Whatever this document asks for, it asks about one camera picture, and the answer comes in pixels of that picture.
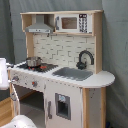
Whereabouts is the wooden toy kitchen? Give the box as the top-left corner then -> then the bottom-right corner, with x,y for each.
9,10 -> 115,128

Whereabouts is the red stove knob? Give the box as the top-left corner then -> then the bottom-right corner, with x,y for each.
12,76 -> 19,82
32,81 -> 38,87

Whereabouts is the grey range hood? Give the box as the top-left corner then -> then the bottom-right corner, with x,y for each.
25,14 -> 54,34

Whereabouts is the black toy faucet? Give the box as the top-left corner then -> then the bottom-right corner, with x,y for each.
76,50 -> 94,70

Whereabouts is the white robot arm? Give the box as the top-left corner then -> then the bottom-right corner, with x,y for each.
0,58 -> 14,90

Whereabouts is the right red stove knob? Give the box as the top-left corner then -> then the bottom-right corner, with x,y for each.
32,81 -> 38,87

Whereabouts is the left red stove knob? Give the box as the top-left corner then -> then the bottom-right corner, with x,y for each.
12,76 -> 19,82

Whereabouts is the toy microwave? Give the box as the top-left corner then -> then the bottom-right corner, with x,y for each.
55,14 -> 92,33

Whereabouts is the grey toy sink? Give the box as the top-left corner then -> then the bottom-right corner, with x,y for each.
53,67 -> 92,81

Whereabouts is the black toy stovetop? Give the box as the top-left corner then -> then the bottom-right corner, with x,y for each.
20,63 -> 56,72

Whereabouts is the small metal pot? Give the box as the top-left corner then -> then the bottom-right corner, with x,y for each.
26,56 -> 41,67

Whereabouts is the white fridge door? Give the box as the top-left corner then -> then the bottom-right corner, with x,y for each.
44,80 -> 82,128

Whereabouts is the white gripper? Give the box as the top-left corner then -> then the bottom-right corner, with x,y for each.
6,63 -> 14,68

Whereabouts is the white oven door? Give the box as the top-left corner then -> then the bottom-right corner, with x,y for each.
10,85 -> 20,116

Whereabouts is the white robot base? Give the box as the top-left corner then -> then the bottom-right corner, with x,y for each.
0,115 -> 37,128

